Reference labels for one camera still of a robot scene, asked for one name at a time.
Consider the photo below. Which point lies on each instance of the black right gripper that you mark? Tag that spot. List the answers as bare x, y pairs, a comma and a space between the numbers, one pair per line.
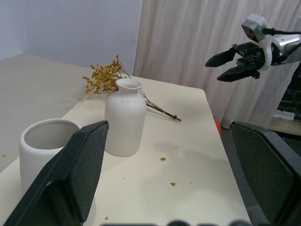
250, 55

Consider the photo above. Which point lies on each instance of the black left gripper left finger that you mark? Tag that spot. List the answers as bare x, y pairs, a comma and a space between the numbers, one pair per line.
70, 179

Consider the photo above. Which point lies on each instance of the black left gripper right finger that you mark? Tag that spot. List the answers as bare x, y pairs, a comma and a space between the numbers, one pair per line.
265, 174

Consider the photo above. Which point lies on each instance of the white cylindrical ceramic vase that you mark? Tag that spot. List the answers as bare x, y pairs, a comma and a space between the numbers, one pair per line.
35, 160

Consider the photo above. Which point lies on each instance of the white bottle-shaped ceramic vase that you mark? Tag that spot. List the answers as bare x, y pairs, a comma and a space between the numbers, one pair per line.
125, 117

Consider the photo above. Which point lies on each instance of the white plastic piece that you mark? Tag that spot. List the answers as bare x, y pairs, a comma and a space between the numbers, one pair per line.
284, 115

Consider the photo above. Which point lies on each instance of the orange object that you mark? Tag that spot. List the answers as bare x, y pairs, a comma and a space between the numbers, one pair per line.
218, 128

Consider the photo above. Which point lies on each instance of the dark robot body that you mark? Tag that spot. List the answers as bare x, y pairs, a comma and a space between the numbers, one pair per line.
292, 94

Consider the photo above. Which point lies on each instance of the dried yellow flower bunch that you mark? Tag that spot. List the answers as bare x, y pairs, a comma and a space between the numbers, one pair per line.
103, 76

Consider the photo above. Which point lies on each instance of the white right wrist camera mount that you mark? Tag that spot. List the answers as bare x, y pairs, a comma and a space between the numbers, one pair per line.
255, 26

